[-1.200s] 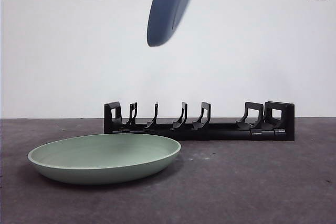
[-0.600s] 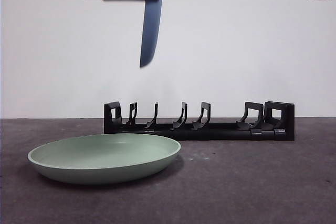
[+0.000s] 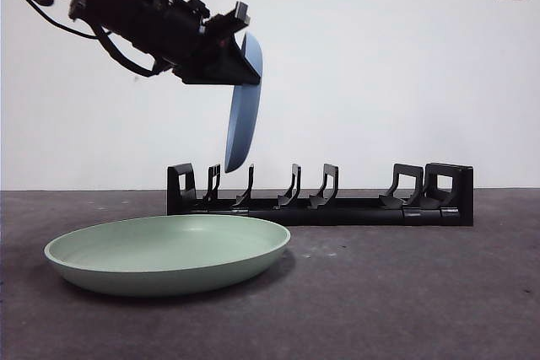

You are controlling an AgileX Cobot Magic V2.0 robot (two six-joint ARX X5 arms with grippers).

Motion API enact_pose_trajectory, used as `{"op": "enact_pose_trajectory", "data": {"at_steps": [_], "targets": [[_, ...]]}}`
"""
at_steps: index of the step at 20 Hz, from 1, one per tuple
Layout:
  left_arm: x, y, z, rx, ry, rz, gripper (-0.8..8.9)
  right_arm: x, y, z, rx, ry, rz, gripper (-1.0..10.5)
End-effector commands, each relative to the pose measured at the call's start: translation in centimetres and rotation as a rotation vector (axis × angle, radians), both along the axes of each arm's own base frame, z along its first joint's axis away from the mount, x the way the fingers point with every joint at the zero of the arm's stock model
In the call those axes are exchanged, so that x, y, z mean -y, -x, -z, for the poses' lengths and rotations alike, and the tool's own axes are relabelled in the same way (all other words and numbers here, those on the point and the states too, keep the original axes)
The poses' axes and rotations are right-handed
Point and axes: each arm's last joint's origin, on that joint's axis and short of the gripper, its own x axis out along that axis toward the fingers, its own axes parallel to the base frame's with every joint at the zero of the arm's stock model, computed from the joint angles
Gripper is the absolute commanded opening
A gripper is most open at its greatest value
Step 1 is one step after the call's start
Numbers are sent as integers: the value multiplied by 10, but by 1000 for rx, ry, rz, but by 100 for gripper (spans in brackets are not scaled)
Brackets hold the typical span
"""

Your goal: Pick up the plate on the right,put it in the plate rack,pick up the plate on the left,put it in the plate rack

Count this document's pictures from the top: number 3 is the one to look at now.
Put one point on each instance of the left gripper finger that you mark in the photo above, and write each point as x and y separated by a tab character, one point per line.
242	14
228	71

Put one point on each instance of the blue round plate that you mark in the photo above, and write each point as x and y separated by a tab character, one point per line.
240	132

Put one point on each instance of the pale green round plate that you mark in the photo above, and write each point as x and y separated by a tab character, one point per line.
169	275

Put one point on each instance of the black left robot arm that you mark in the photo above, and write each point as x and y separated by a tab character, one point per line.
126	1

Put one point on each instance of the black plastic plate rack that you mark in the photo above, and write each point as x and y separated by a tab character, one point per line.
337	216

